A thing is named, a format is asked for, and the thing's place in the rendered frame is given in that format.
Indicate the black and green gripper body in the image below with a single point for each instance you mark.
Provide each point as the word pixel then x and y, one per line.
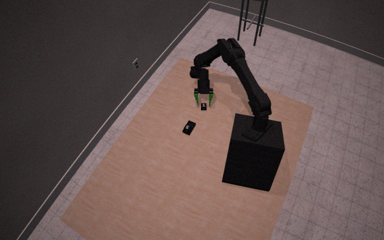
pixel 203 87

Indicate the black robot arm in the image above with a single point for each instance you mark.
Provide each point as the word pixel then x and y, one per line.
pixel 234 56

